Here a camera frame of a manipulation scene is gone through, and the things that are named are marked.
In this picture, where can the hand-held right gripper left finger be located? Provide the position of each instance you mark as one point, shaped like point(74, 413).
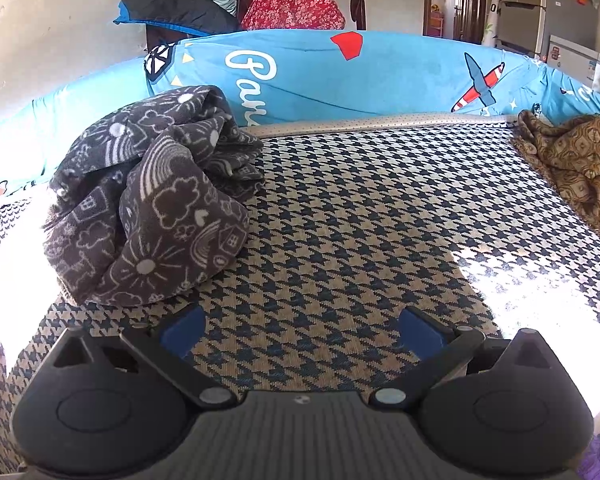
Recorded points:
point(182, 332)

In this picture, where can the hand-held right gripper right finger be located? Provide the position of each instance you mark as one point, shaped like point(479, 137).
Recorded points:
point(422, 335)

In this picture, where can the grey doodle-print fleece garment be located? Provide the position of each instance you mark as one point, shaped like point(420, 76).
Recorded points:
point(180, 200)

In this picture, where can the houndstooth sofa cover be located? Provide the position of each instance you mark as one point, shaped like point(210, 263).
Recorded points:
point(355, 210)

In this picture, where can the brown patterned cloth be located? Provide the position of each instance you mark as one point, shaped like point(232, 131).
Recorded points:
point(575, 160)

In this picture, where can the blue cartoon-print cushion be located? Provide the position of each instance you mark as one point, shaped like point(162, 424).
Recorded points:
point(380, 75)
point(55, 110)
point(565, 90)

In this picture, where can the white chest freezer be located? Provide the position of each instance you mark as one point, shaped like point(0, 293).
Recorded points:
point(575, 60)

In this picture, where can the pink plastic rack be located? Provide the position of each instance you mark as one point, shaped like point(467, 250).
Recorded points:
point(436, 20)

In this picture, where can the white lettered banner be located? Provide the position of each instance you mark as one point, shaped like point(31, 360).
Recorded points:
point(492, 10)

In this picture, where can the silver refrigerator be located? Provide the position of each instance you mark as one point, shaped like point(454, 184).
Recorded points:
point(525, 15)

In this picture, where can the brown wooden door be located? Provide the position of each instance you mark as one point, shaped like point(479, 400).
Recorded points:
point(467, 0)

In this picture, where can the dark wooden chair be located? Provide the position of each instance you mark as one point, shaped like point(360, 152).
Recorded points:
point(360, 0)

